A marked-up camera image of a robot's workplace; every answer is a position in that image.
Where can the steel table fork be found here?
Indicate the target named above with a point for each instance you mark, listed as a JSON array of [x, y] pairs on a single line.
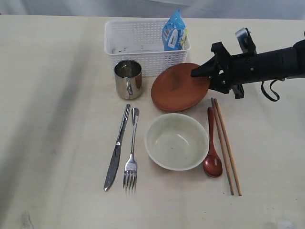
[[130, 168]]

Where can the steel table knife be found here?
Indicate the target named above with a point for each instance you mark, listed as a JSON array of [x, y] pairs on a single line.
[[115, 159]]

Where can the brown wooden chopstick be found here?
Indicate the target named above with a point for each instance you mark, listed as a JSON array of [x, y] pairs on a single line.
[[221, 139], [228, 150]]

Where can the blue snack packet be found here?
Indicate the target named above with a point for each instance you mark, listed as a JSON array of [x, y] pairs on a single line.
[[174, 33]]

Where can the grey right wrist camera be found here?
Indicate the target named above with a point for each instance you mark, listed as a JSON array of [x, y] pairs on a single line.
[[245, 41]]

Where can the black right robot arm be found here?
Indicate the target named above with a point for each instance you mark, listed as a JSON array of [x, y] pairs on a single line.
[[277, 65]]

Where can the cream ceramic bowl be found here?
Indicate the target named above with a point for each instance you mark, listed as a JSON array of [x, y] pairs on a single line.
[[176, 142]]

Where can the shiny steel cup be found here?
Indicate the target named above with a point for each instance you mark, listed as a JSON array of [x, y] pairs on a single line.
[[128, 79]]

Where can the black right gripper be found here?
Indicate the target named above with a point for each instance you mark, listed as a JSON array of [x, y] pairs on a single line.
[[227, 72]]

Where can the small dark red dish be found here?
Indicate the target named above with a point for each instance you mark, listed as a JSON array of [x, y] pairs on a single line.
[[175, 90]]

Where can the white perforated plastic basket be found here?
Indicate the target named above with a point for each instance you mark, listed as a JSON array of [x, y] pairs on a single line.
[[140, 39]]

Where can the dark red wooden spoon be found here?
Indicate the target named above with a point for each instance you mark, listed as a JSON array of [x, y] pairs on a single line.
[[212, 164]]

